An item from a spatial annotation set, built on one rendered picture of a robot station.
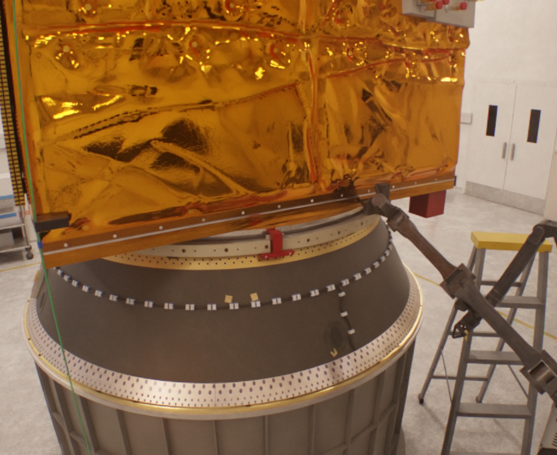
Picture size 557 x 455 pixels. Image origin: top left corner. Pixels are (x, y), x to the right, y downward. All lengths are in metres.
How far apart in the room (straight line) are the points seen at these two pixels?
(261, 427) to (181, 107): 1.19
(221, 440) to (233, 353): 0.36
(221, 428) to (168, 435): 0.21
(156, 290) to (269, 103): 0.80
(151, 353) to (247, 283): 0.45
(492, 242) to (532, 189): 6.81
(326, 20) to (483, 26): 8.18
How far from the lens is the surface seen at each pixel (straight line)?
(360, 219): 1.86
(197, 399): 1.67
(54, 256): 1.45
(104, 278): 1.83
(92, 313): 1.87
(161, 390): 1.71
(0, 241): 6.68
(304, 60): 1.62
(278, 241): 1.59
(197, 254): 1.60
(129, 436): 1.95
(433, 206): 2.38
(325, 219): 1.75
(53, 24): 1.36
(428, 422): 3.42
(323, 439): 1.97
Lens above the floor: 2.28
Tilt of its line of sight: 19 degrees down
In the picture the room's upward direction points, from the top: straight up
